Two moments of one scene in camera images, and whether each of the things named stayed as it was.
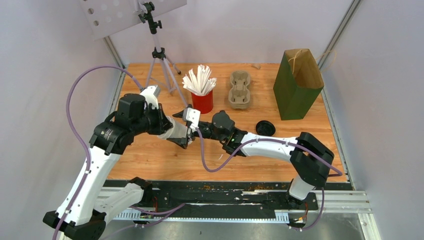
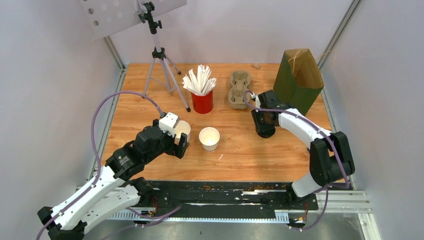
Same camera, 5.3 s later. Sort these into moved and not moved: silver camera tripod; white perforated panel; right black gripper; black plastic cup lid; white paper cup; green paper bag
Moved: white paper cup; right black gripper
Not moved: white perforated panel; green paper bag; black plastic cup lid; silver camera tripod
